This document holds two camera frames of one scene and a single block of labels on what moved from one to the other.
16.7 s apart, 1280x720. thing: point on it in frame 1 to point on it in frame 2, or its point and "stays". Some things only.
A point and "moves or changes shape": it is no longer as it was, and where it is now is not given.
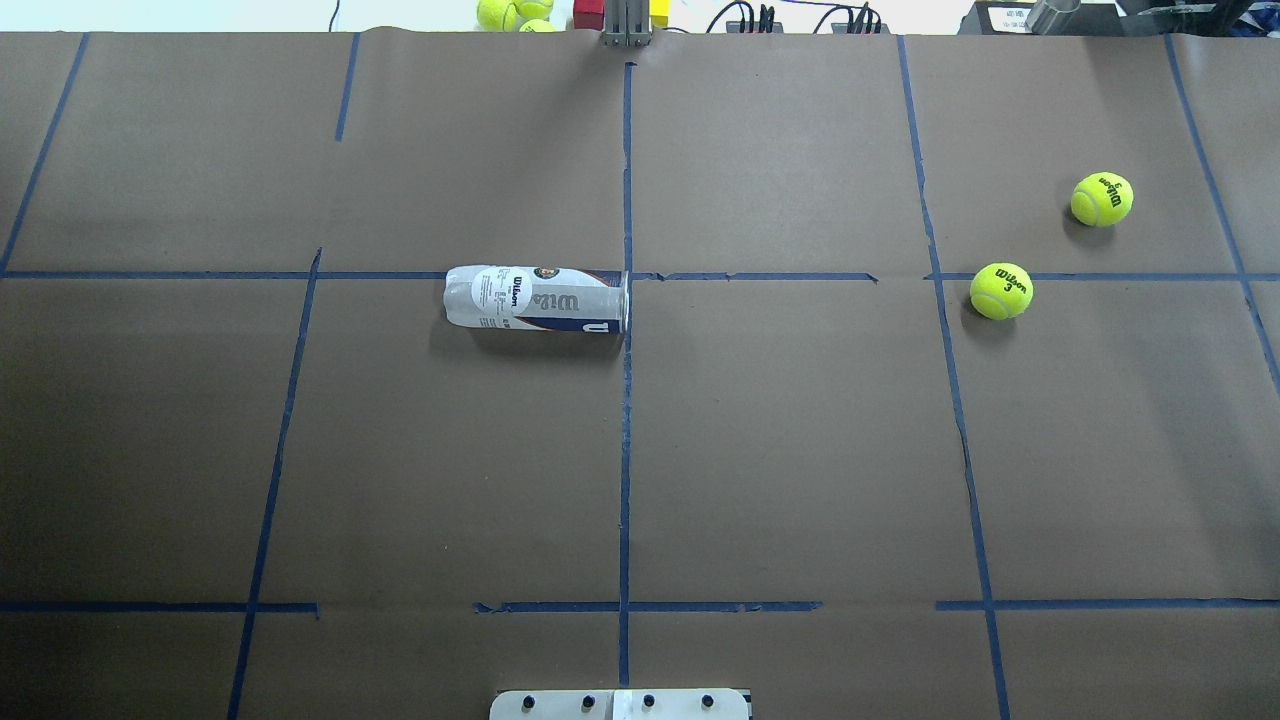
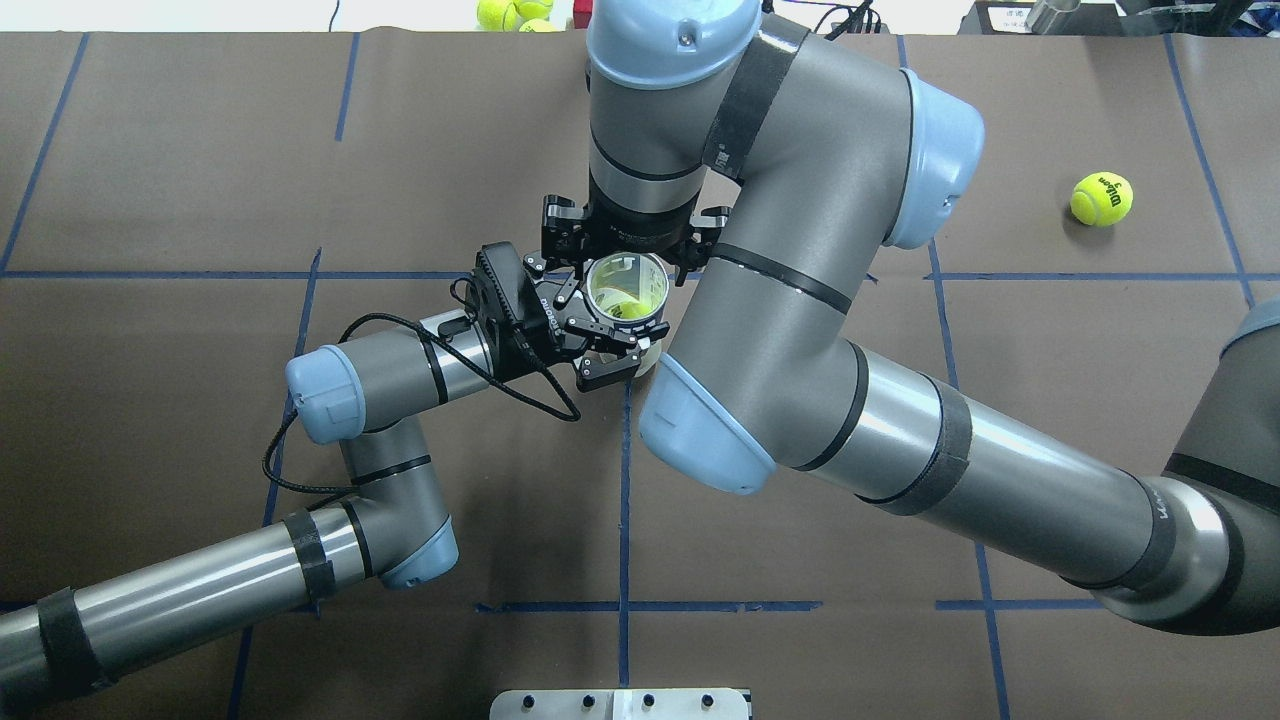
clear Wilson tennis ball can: x=537 y=298 moves or changes shape
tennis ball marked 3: x=1001 y=291 to x=629 y=295
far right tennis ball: x=1102 y=199 stays
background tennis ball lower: x=537 y=26 stays
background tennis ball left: x=498 y=15 stays
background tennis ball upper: x=534 y=9 stays
